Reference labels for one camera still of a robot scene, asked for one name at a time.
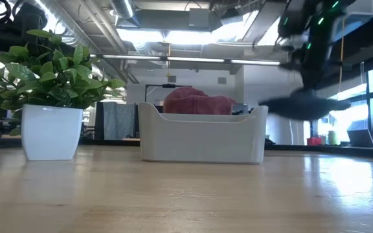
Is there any maroon cap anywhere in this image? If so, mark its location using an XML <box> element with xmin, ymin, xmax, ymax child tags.
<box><xmin>163</xmin><ymin>86</ymin><xmax>238</xmax><ymax>116</ymax></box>

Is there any pale green spool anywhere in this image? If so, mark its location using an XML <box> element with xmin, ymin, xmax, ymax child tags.
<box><xmin>328</xmin><ymin>129</ymin><xmax>339</xmax><ymax>146</ymax></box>

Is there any open grey laptop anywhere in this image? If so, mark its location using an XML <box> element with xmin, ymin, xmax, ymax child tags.
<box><xmin>346</xmin><ymin>129</ymin><xmax>373</xmax><ymax>148</ymax></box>

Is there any long ceiling light bar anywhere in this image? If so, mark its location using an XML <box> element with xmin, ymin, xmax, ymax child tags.
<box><xmin>90</xmin><ymin>54</ymin><xmax>282</xmax><ymax>67</ymax></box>

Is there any grey ceiling box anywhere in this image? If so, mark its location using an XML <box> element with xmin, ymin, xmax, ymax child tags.
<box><xmin>188</xmin><ymin>7</ymin><xmax>210</xmax><ymax>28</ymax></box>

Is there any grey plastic bin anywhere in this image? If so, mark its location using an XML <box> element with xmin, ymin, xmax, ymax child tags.
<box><xmin>137</xmin><ymin>102</ymin><xmax>269</xmax><ymax>164</ymax></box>

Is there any grey hanging cloth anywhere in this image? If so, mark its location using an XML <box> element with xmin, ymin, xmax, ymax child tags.
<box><xmin>102</xmin><ymin>101</ymin><xmax>136</xmax><ymax>140</ymax></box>

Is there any green plant in white pot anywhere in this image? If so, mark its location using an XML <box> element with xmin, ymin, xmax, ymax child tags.
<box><xmin>0</xmin><ymin>28</ymin><xmax>128</xmax><ymax>162</ymax></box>

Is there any yellow hanging cord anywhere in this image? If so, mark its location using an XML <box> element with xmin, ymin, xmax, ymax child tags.
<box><xmin>338</xmin><ymin>17</ymin><xmax>345</xmax><ymax>98</ymax></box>

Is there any black monitor stand frame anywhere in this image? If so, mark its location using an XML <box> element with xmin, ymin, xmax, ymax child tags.
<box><xmin>144</xmin><ymin>83</ymin><xmax>193</xmax><ymax>104</ymax></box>

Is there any silver ceiling duct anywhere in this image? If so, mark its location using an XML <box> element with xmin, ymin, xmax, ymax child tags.
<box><xmin>108</xmin><ymin>0</ymin><xmax>136</xmax><ymax>19</ymax></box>

